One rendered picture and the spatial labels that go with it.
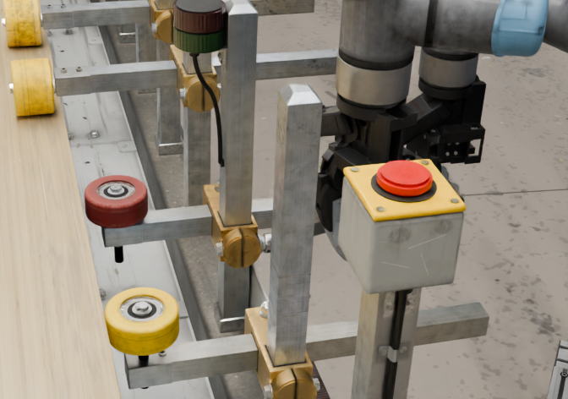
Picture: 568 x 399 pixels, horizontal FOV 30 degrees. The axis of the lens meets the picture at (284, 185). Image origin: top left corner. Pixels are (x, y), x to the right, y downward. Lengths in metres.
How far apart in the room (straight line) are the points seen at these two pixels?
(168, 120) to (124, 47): 0.48
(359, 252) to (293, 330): 0.38
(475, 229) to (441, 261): 2.25
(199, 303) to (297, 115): 0.56
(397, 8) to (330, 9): 3.45
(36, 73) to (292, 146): 0.59
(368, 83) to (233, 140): 0.30
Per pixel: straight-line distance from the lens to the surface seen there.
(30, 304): 1.17
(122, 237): 1.37
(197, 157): 1.57
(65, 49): 2.47
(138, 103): 2.03
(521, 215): 3.12
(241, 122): 1.27
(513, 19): 1.00
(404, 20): 0.99
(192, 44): 1.20
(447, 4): 0.99
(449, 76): 1.36
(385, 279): 0.76
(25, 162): 1.44
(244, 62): 1.23
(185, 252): 1.59
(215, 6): 1.21
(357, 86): 1.03
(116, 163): 1.99
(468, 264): 2.87
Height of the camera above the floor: 1.61
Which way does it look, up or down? 31 degrees down
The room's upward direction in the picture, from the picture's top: 3 degrees clockwise
